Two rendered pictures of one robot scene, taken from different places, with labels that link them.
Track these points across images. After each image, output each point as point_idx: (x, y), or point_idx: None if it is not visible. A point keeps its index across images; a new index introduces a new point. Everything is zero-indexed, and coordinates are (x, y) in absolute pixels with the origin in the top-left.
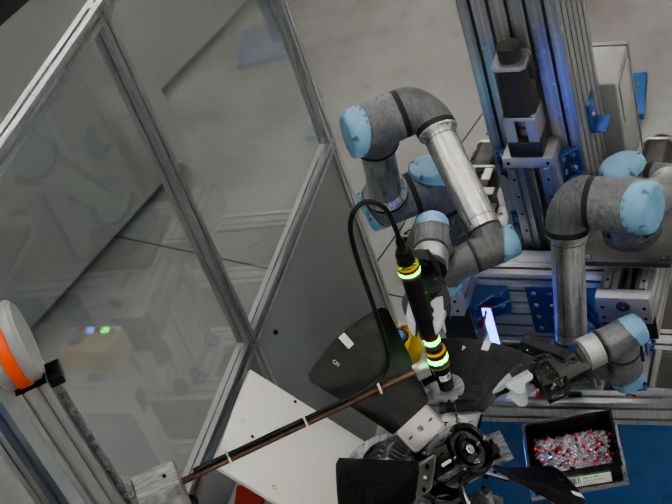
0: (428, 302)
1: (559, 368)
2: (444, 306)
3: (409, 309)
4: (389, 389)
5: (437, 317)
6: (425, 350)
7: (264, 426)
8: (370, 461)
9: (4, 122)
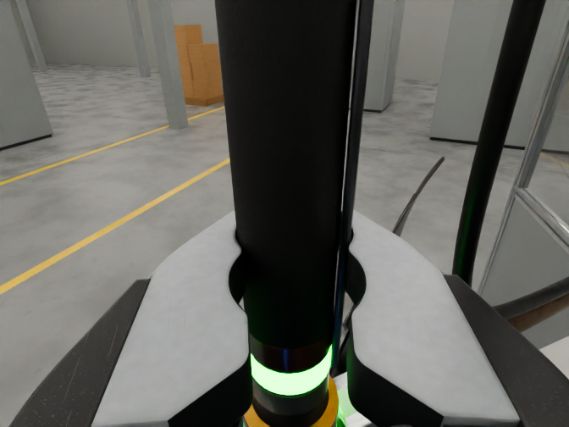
0: (223, 85)
1: None
2: (135, 295)
3: (437, 307)
4: None
5: (211, 231)
6: (333, 390)
7: None
8: (403, 213)
9: None
